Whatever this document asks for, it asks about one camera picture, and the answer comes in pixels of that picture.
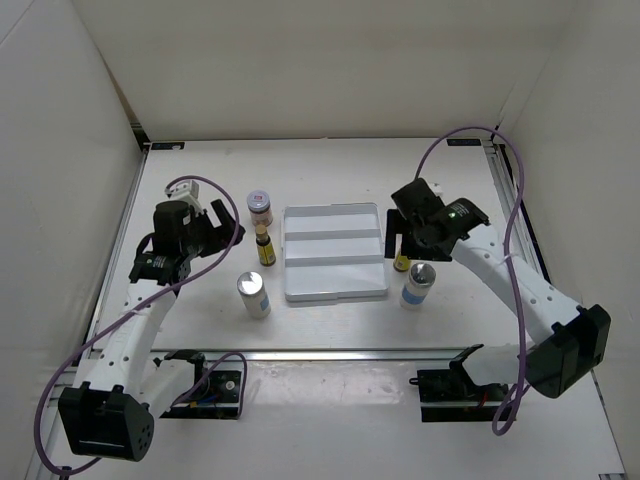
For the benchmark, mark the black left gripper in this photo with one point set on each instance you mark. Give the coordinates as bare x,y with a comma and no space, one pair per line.
220,236

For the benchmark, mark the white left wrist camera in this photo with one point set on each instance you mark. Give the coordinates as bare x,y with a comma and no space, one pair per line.
187,191

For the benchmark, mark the white stepped organizer tray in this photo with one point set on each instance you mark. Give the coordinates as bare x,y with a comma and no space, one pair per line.
333,252

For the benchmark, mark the aluminium front rail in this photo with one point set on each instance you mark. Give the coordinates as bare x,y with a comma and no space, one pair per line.
352,355

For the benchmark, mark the yellow bottle brown cap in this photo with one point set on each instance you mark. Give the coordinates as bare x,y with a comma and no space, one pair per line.
401,263

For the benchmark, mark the white can blue label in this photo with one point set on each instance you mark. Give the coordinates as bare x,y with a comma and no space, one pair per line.
420,279

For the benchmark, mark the yellow bottle tan cap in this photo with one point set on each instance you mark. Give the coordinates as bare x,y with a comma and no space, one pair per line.
265,249

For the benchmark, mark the pink spice jar white lid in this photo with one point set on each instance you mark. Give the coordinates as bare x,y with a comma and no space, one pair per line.
259,206

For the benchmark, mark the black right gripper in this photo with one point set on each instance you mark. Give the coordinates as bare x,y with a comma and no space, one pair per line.
420,254

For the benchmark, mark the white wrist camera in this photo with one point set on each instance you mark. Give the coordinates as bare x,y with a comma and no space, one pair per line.
187,191
436,189

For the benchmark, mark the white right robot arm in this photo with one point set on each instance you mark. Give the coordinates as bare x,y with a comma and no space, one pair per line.
563,340

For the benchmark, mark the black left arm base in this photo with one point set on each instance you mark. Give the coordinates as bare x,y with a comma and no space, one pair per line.
221,386

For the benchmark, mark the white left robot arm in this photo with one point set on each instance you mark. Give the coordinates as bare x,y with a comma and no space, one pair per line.
113,411

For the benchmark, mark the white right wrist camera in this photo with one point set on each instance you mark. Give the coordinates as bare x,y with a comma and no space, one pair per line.
436,189

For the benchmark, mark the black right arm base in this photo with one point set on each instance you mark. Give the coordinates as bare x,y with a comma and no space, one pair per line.
448,394

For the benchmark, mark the white can beige label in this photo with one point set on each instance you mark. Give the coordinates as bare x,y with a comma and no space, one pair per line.
251,287

